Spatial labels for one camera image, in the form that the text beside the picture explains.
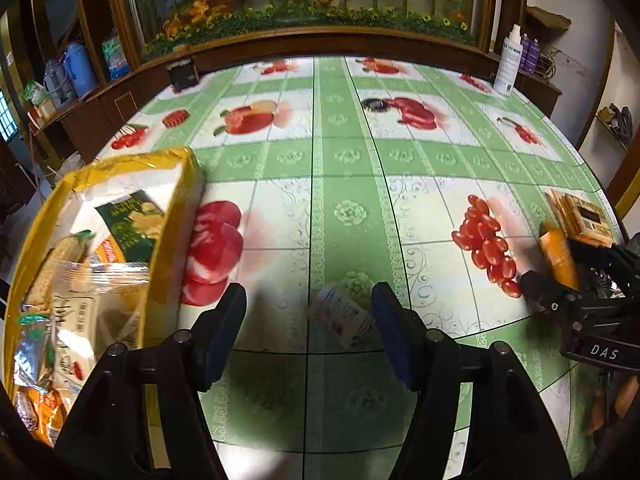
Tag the fruit print tablecloth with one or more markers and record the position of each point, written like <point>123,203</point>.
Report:
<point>320,210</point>

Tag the barred window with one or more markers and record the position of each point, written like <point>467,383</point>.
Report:
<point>7,115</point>

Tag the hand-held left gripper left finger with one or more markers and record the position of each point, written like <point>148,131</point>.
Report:
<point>227,330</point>

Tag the brown wooden cabinet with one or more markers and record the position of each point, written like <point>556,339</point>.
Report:
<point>300,42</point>

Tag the small black box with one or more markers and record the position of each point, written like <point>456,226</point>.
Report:
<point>183,76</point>

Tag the orange snack packet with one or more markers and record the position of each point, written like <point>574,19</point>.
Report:
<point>47,415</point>
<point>560,255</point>

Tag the brown wooden board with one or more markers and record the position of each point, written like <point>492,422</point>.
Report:
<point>549,17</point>

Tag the red orange label packet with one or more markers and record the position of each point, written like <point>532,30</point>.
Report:
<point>112,252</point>

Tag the person's right hand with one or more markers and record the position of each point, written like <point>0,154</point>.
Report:
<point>627,395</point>

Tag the pack of water bottles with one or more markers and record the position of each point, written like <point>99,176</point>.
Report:
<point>116,60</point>

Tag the yellow taped foam box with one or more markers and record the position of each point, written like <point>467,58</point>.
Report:
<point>172,240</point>

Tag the purple bottle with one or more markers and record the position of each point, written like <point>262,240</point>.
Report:
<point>525,55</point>
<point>535,56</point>

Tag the dark tool pile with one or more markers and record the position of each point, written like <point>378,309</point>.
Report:
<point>616,120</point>

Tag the orange packet box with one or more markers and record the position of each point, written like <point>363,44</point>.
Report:
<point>585,215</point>

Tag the grey thermos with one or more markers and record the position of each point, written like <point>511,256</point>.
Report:
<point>57,85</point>

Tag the dark green cracker packet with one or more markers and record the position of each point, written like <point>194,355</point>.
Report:
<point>132,225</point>

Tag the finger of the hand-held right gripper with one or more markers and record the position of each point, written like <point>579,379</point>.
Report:
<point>595,260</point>
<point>545,292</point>

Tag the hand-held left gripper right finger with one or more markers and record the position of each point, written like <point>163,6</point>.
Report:
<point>395,340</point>

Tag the small white snack packet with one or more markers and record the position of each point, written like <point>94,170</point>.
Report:
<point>340,312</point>

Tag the white spray bottle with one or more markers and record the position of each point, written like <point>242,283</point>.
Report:
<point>509,62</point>

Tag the silver foil snack packet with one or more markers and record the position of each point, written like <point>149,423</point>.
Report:
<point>32,360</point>

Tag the blue thermos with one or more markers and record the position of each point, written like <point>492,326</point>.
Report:
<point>81,72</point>

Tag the clear plastic cracker bag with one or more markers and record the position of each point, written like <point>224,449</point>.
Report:
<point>55,265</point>

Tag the small yellow carton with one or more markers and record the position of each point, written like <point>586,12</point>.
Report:
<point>47,109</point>

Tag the green bag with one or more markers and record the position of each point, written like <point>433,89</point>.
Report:
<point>34,94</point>

